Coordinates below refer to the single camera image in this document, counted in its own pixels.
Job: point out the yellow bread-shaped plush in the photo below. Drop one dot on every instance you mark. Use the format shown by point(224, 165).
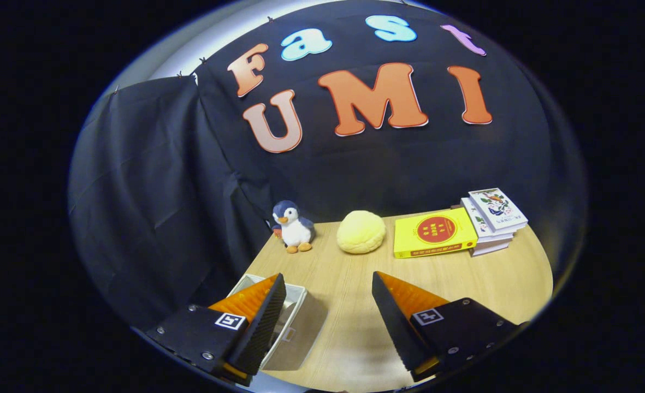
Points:
point(361, 232)

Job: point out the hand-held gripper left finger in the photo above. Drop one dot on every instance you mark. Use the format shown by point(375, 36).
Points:
point(265, 322)

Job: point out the white book with illustrated cover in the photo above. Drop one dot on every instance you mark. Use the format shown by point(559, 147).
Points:
point(483, 232)
point(497, 210)

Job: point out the brown fabric storage box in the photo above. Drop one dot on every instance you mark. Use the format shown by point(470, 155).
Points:
point(300, 333)

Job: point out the yellow book with red circle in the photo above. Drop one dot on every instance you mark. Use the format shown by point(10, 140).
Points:
point(434, 232)

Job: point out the penguin plush toy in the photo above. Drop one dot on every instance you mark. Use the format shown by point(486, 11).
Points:
point(295, 232)

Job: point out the row of black cloth clips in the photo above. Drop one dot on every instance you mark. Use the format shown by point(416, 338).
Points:
point(270, 19)

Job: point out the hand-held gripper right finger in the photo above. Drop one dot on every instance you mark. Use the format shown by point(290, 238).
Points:
point(393, 322)

